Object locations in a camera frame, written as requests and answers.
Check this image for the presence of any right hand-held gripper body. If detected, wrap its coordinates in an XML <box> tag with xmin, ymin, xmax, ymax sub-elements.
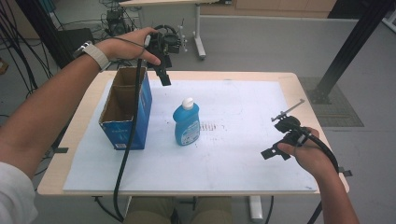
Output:
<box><xmin>270</xmin><ymin>98</ymin><xmax>312</xmax><ymax>147</ymax></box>

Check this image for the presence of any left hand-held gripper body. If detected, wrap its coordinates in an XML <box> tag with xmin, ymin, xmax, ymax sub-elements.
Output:
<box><xmin>145</xmin><ymin>18</ymin><xmax>189</xmax><ymax>69</ymax></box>

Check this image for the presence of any blue detergent bottle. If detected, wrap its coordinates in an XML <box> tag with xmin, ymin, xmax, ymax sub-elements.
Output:
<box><xmin>172</xmin><ymin>97</ymin><xmax>201</xmax><ymax>147</ymax></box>

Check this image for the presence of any blue cardboard box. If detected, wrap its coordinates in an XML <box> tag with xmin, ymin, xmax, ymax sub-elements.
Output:
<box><xmin>98</xmin><ymin>65</ymin><xmax>153</xmax><ymax>151</ymax></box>

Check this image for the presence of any person's right hand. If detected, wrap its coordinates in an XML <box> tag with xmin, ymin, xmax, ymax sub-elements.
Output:
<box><xmin>276</xmin><ymin>126</ymin><xmax>340</xmax><ymax>185</ymax></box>

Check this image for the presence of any person's left hand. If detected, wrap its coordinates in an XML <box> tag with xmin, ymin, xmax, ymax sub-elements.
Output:
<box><xmin>96</xmin><ymin>26</ymin><xmax>163</xmax><ymax>66</ymax></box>

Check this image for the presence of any white-legged desk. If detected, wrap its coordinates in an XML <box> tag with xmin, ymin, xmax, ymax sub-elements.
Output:
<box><xmin>118</xmin><ymin>0</ymin><xmax>233</xmax><ymax>61</ymax></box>

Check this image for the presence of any dark grid floor mat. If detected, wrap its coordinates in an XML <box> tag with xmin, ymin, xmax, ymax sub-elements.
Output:
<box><xmin>298</xmin><ymin>77</ymin><xmax>364</xmax><ymax>128</ymax></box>

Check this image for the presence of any white table leg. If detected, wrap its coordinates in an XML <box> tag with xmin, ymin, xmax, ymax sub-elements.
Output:
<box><xmin>247</xmin><ymin>195</ymin><xmax>265</xmax><ymax>224</ymax></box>

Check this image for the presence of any grey tape strip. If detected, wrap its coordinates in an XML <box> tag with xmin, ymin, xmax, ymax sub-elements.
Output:
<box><xmin>46</xmin><ymin>147</ymin><xmax>69</xmax><ymax>157</ymax></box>
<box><xmin>337</xmin><ymin>166</ymin><xmax>354</xmax><ymax>177</ymax></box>

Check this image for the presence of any grey band wristwatch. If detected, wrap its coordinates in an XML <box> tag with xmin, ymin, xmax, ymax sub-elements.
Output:
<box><xmin>73</xmin><ymin>40</ymin><xmax>112</xmax><ymax>73</ymax></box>

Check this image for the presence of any person's right leg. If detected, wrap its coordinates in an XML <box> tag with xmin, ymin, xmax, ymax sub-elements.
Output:
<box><xmin>189</xmin><ymin>196</ymin><xmax>233</xmax><ymax>224</ymax></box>

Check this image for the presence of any person's leg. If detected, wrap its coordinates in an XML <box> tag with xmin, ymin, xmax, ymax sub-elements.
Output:
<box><xmin>123</xmin><ymin>196</ymin><xmax>176</xmax><ymax>224</ymax></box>
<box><xmin>189</xmin><ymin>196</ymin><xmax>233</xmax><ymax>224</ymax></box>

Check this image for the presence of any black case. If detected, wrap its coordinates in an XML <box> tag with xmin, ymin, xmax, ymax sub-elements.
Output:
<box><xmin>55</xmin><ymin>27</ymin><xmax>96</xmax><ymax>63</ymax></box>

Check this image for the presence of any thick black metal stand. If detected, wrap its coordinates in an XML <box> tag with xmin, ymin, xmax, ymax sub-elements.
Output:
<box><xmin>306</xmin><ymin>0</ymin><xmax>396</xmax><ymax>105</ymax></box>

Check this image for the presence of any person's left leg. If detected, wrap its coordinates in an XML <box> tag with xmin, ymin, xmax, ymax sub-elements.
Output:
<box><xmin>123</xmin><ymin>196</ymin><xmax>176</xmax><ymax>224</ymax></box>

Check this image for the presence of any white shirt sleeve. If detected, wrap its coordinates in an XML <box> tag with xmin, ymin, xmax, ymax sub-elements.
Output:
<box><xmin>0</xmin><ymin>161</ymin><xmax>39</xmax><ymax>224</ymax></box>

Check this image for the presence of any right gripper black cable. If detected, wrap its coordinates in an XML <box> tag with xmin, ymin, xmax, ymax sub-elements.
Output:
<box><xmin>298</xmin><ymin>129</ymin><xmax>340</xmax><ymax>224</ymax></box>

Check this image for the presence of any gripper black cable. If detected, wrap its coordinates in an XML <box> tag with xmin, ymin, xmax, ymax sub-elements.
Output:
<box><xmin>112</xmin><ymin>35</ymin><xmax>148</xmax><ymax>223</ymax></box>
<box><xmin>298</xmin><ymin>129</ymin><xmax>340</xmax><ymax>224</ymax></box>

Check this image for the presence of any computer equipment with cables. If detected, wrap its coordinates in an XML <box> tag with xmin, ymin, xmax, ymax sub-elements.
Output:
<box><xmin>99</xmin><ymin>0</ymin><xmax>138</xmax><ymax>37</ymax></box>

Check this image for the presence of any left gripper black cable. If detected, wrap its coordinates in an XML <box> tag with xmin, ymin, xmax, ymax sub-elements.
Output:
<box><xmin>112</xmin><ymin>35</ymin><xmax>148</xmax><ymax>223</ymax></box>

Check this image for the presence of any bundle of black cables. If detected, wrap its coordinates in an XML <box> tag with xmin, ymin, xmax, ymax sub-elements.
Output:
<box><xmin>0</xmin><ymin>6</ymin><xmax>54</xmax><ymax>97</ymax></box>

